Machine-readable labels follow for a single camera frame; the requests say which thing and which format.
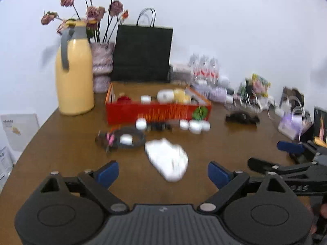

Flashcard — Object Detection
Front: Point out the black ring with white jar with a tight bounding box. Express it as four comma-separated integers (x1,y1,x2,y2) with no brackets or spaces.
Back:
112,128,146,149

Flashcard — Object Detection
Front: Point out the white cloth pouch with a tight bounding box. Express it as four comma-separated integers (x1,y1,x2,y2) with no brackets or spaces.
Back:
145,138,188,183

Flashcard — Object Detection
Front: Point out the white round jar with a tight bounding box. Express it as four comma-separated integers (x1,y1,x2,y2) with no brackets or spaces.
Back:
179,119,189,130
200,120,211,132
189,120,202,134

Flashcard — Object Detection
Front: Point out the person's right hand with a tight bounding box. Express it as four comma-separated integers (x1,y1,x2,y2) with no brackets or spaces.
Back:
307,204,326,236

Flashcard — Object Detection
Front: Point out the white gift box purple ribbon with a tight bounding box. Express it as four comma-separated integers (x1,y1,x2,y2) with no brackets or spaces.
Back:
278,113,312,140

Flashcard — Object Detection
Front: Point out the red cardboard box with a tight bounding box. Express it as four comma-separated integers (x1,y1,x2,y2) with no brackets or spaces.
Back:
105,82,212,125

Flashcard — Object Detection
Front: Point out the purple fluffy item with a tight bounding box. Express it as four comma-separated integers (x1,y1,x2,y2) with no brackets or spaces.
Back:
208,87,227,104

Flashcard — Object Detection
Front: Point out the yellow plush toy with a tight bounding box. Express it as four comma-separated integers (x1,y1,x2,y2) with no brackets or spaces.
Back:
173,89,191,104

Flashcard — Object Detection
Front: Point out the white plush toy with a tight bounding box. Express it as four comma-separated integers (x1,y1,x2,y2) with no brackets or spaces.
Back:
156,89,175,104

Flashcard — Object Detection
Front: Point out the white poster board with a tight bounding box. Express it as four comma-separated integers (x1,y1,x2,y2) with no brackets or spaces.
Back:
1,113,39,152

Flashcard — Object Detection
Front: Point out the water bottle pack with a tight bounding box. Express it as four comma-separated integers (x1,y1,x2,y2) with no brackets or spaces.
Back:
188,54,220,86

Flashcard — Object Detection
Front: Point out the yellow thermos jug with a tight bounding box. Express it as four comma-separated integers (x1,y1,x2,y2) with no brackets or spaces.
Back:
55,20,94,116

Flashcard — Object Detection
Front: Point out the pink patterned vase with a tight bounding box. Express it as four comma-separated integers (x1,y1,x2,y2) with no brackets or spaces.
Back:
90,43,115,94

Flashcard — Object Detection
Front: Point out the black paper shopping bag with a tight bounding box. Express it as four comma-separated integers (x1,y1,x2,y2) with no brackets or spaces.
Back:
110,8,173,83

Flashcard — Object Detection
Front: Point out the dried pink flower bouquet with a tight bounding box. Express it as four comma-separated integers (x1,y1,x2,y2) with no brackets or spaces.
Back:
40,0,129,43

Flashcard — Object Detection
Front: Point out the wire basket with items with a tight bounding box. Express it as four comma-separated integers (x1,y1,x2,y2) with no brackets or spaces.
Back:
237,73,271,113

